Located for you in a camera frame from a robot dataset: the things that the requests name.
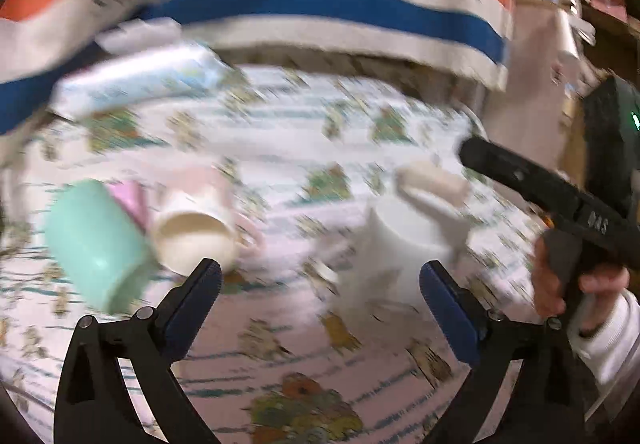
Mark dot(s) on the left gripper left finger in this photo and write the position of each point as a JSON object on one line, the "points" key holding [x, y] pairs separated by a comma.
{"points": [[93, 404]]}

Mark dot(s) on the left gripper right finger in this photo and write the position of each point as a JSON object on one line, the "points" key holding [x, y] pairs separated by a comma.
{"points": [[545, 405]]}

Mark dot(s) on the white mug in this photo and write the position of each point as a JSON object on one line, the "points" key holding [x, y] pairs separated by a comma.
{"points": [[400, 235]]}

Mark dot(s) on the white sleeve forearm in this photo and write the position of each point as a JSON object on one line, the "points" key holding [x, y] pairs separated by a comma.
{"points": [[604, 352]]}

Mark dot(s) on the mint green cup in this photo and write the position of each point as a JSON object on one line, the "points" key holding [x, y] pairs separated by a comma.
{"points": [[98, 247]]}

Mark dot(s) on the beige cup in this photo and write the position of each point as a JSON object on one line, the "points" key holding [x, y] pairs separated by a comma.
{"points": [[428, 178]]}

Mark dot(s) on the small pink cup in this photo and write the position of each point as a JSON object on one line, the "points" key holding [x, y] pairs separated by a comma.
{"points": [[131, 196]]}

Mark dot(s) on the person's right hand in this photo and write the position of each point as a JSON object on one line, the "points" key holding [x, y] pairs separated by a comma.
{"points": [[604, 283]]}

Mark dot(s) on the pink and cream mug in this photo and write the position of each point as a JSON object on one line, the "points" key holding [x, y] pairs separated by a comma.
{"points": [[197, 219]]}

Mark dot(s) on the cat print bed sheet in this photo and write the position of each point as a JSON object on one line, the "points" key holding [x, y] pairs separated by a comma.
{"points": [[307, 156]]}

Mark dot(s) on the baby wipes pack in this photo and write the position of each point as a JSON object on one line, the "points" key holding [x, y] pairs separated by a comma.
{"points": [[146, 60]]}

